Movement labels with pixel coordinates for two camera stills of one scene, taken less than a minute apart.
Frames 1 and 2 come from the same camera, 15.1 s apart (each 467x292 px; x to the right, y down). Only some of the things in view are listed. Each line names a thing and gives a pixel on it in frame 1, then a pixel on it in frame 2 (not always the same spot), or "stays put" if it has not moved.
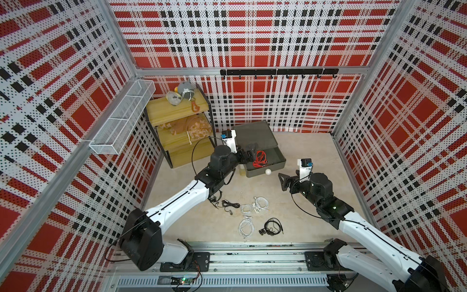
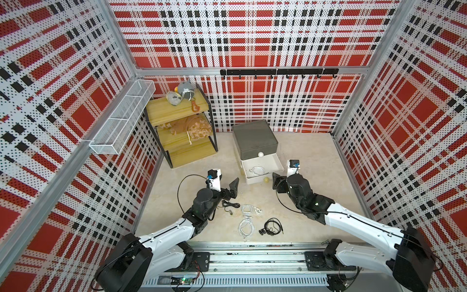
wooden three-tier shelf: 185,131 stays put
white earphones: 247,210 stays put
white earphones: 261,202 to 258,170
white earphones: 246,227 stays put
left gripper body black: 241,157 to 225,194
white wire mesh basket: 121,123 stays put
